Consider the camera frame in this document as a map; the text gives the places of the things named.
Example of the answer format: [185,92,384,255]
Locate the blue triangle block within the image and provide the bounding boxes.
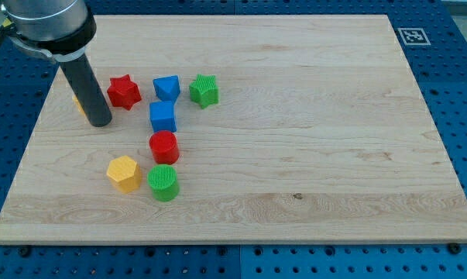
[153,75,180,103]

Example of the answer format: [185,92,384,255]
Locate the wooden board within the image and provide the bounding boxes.
[0,15,467,246]

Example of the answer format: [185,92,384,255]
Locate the yellow block behind rod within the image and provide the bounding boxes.
[72,95,86,116]

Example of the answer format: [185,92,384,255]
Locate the yellow hexagon block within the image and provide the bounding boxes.
[106,156,142,194]

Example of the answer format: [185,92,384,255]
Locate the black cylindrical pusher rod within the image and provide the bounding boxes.
[60,54,112,127]

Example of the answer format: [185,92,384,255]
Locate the white fiducial marker tag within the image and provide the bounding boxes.
[397,27,431,46]

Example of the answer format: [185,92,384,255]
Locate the green star block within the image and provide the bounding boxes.
[189,74,219,109]

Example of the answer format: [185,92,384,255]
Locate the red star block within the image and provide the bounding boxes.
[107,74,142,111]

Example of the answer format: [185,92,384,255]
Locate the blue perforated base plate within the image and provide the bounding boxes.
[0,0,467,278]

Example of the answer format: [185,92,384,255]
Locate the red cylinder block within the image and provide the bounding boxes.
[149,130,180,164]

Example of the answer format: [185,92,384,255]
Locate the blue cube block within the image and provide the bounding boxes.
[149,101,177,133]

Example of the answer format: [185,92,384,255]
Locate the green cylinder block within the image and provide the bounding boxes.
[147,164,180,202]

